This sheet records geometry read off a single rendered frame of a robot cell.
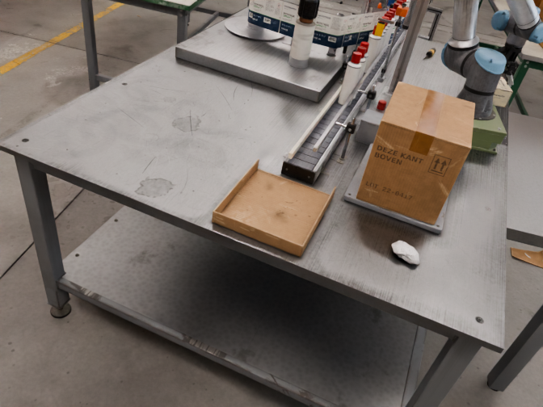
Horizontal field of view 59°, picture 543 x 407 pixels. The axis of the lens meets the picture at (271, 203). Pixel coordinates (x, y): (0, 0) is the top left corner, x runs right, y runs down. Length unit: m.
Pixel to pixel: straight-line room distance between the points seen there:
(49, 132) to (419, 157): 1.13
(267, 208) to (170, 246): 0.82
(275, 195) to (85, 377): 1.03
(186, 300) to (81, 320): 0.48
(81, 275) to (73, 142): 0.61
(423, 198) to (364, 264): 0.27
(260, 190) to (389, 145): 0.40
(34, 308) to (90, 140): 0.88
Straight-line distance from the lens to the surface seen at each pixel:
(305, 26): 2.09
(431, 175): 1.38
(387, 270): 1.29
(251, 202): 1.38
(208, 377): 1.97
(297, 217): 1.36
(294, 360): 1.79
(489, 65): 2.00
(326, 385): 1.76
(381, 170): 1.39
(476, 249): 1.49
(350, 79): 1.85
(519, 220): 1.70
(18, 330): 2.18
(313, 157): 1.54
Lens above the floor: 1.70
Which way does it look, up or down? 39 degrees down
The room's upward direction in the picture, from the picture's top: 11 degrees clockwise
